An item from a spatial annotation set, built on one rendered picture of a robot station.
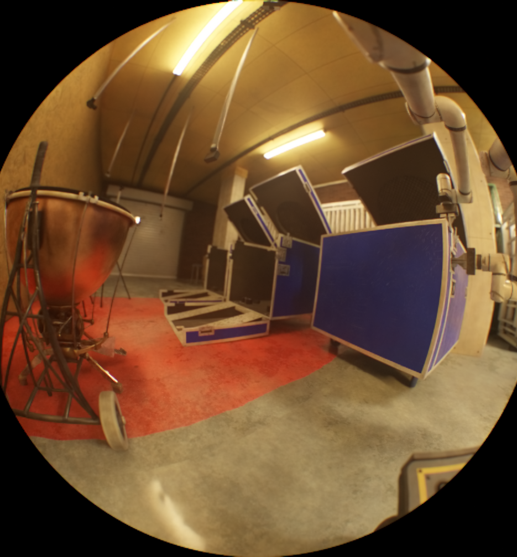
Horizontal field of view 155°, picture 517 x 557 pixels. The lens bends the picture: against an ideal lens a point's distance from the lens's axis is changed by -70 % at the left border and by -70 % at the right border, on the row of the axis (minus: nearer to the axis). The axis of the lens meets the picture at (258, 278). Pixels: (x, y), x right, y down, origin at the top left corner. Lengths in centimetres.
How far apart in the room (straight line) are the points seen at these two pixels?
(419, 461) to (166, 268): 738
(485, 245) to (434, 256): 150
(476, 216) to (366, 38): 228
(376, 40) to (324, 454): 108
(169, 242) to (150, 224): 99
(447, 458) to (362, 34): 74
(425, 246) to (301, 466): 108
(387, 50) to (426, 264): 91
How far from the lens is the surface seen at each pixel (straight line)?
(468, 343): 247
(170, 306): 224
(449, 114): 103
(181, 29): 296
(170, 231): 741
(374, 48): 47
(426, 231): 111
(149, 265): 720
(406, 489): 38
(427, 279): 107
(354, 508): 70
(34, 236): 67
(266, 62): 298
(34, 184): 68
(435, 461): 44
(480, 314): 245
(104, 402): 64
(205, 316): 210
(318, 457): 77
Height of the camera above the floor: 60
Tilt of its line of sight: 2 degrees down
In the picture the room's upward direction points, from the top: 6 degrees clockwise
